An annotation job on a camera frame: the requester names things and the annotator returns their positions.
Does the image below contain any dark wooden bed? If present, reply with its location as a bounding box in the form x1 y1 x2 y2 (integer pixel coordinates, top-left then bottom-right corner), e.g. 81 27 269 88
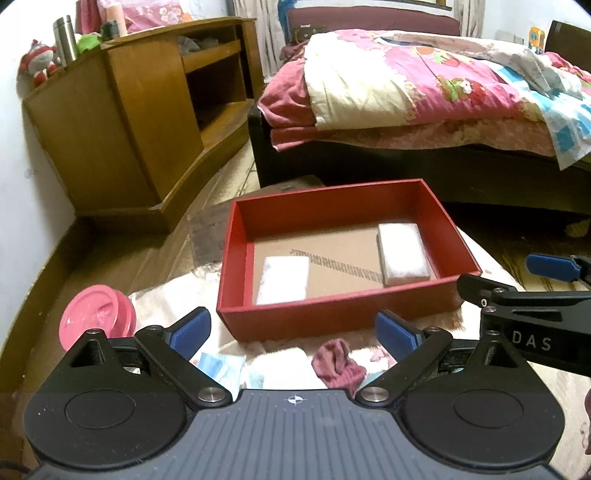
247 4 591 217

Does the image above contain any light blue white cloth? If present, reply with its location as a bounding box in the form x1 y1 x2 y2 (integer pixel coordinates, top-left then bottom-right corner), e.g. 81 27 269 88
196 353 247 393

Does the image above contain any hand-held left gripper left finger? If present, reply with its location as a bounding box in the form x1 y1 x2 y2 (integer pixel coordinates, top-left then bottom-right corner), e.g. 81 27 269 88
68 307 234 409

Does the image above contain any pink printed quilt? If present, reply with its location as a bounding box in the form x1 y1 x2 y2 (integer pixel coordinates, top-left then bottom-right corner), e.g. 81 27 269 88
305 28 591 134

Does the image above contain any blue checked white sheet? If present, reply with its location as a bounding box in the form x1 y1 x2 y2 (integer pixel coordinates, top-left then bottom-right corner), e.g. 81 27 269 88
489 48 591 169

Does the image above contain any red white plush doll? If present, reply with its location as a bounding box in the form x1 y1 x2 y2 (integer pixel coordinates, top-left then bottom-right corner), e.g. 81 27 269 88
18 39 61 88

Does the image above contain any pink lidded plastic jar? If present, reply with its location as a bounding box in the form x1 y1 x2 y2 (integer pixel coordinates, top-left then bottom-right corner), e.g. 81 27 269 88
59 285 138 352

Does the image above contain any wooden cabinet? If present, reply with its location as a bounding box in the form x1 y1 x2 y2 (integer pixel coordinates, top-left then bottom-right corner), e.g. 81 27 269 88
22 16 265 234

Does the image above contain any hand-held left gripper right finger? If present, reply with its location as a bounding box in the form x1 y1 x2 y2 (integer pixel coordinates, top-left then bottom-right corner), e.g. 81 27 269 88
355 310 532 408

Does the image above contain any cream floral table cloth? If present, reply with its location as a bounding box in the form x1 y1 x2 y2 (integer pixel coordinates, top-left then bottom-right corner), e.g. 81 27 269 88
124 222 591 416

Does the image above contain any steel thermos flask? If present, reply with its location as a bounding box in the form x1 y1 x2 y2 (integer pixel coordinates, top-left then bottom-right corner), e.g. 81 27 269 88
52 15 78 65

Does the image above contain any grey cloth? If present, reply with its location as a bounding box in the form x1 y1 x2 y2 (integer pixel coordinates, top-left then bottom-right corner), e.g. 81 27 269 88
178 36 232 54

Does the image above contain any brown cardboard insert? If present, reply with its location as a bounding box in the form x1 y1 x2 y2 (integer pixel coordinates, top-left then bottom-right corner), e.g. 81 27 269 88
252 225 437 306

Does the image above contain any white wrapped packet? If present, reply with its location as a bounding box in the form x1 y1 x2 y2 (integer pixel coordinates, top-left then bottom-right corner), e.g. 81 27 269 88
376 222 432 287
255 255 311 306

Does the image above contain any white folded cloth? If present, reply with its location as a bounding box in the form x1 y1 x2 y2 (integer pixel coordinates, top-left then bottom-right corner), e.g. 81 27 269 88
239 346 320 391

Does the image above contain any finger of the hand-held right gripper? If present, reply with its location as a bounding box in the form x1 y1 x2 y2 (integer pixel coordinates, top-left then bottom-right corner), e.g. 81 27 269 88
456 273 591 320
525 253 591 288

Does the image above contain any red cardboard box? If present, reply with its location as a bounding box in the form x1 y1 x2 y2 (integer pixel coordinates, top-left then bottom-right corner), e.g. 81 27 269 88
216 178 483 343

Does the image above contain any pink floral cloth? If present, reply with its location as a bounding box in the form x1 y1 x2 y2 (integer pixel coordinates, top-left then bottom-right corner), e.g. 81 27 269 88
76 0 195 34

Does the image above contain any patterned curtain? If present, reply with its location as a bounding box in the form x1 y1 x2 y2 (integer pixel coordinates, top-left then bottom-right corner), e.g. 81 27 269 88
231 0 301 84

